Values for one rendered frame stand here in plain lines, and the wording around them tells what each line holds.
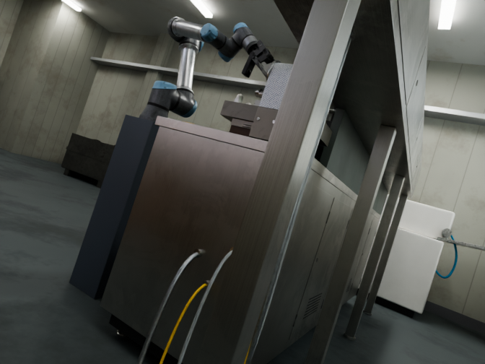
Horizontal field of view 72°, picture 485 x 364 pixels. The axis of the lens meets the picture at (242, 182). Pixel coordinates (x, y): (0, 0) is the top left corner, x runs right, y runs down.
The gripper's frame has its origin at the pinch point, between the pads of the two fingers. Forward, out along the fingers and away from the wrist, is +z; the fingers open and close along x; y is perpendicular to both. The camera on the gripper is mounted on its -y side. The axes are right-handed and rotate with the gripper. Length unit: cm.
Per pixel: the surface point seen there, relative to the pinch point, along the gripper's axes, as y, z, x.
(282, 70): 7.5, 6.7, -8.5
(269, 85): -0.6, 8.6, -8.5
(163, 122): -41, 8, -34
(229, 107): -16.3, 18.3, -28.3
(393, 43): 32, 54, -58
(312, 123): 8, 70, -84
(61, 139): -471, -448, 324
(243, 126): -15.5, 27.7, -26.4
